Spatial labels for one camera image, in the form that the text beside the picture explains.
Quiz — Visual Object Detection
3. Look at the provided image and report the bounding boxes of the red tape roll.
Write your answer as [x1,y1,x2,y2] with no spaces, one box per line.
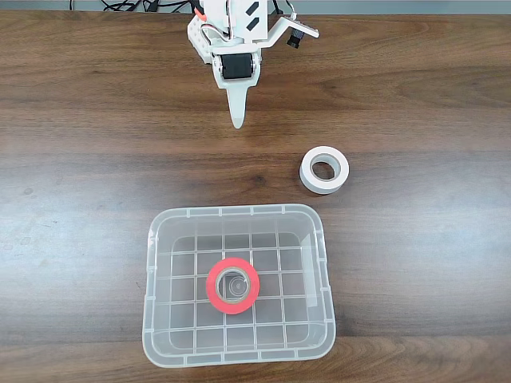
[205,257,261,316]

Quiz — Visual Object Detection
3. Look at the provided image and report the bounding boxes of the clear plastic box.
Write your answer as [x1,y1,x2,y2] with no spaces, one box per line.
[141,203,339,369]

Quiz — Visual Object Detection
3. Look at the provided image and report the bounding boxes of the white tape roll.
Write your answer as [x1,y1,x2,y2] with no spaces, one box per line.
[299,145,351,196]

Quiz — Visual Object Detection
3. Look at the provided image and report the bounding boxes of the small camera on white bracket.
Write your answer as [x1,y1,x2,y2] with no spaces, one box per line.
[283,15,321,50]

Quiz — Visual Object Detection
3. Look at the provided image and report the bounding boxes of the black cable with plug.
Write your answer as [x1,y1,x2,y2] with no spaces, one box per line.
[141,0,193,14]

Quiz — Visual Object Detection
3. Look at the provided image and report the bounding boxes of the tangled black cable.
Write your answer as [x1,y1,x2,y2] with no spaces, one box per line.
[101,0,139,13]

